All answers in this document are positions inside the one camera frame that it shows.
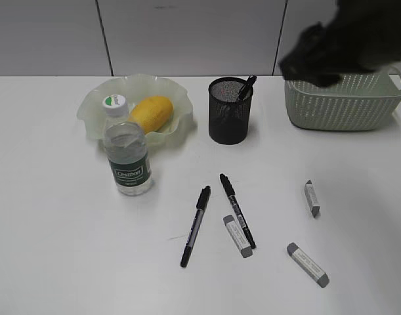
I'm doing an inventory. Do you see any yellow mango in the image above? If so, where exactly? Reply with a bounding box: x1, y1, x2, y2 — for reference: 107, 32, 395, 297
127, 95, 173, 134

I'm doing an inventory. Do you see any black mesh pen holder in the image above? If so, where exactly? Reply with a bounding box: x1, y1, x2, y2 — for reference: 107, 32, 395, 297
208, 77, 253, 145

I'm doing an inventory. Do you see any frosted green wavy plate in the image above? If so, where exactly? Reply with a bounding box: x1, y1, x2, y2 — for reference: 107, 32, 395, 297
77, 73, 193, 148

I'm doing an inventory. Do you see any clear water bottle green label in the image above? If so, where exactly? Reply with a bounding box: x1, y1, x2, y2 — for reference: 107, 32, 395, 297
102, 94, 152, 196

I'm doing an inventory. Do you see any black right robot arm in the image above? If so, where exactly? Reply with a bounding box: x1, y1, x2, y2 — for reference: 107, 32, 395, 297
279, 1, 401, 87

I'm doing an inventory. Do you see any pale green plastic basket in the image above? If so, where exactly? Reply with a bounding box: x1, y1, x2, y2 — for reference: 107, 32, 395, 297
285, 67, 401, 132

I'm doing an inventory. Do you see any grey white eraser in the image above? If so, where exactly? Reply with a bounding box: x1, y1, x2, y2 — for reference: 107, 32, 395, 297
304, 180, 320, 218
223, 215, 253, 258
287, 242, 329, 288

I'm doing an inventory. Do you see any black marker pen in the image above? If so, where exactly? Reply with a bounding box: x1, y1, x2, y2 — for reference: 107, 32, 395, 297
219, 173, 257, 249
236, 75, 257, 102
180, 186, 211, 268

